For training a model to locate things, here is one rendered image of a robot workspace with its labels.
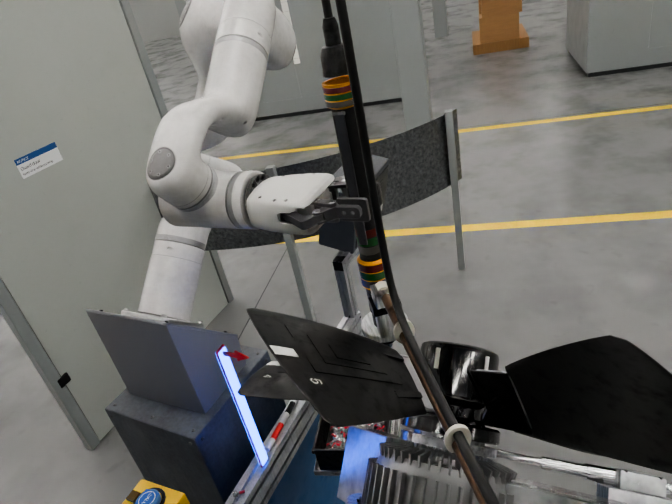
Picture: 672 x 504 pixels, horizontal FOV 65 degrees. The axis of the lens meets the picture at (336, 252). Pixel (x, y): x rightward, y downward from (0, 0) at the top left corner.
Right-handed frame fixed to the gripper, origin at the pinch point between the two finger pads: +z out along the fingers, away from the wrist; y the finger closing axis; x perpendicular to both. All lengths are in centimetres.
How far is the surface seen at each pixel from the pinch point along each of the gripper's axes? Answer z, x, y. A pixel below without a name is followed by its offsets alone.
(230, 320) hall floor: -167, -150, -135
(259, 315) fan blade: -9.5, -8.5, 14.7
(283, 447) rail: -34, -67, -7
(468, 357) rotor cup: 12.1, -25.2, -0.6
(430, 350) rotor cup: 6.3, -25.2, -1.0
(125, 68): -179, -1, -139
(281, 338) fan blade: -4.7, -9.0, 17.7
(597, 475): 30, -41, 3
